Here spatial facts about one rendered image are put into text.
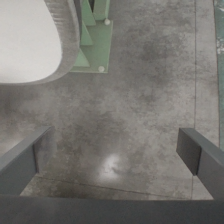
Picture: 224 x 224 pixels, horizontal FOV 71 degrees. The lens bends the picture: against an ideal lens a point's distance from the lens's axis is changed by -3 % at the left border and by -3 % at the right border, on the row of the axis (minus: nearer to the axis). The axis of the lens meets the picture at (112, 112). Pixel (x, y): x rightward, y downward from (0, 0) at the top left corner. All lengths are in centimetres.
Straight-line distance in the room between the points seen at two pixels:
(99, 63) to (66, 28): 66
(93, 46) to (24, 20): 73
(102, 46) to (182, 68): 50
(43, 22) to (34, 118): 80
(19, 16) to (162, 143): 82
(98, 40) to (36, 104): 56
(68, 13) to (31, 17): 8
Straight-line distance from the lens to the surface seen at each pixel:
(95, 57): 106
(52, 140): 16
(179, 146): 17
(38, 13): 38
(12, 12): 41
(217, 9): 132
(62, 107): 104
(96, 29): 116
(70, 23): 38
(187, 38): 115
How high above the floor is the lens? 93
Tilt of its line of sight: 78 degrees down
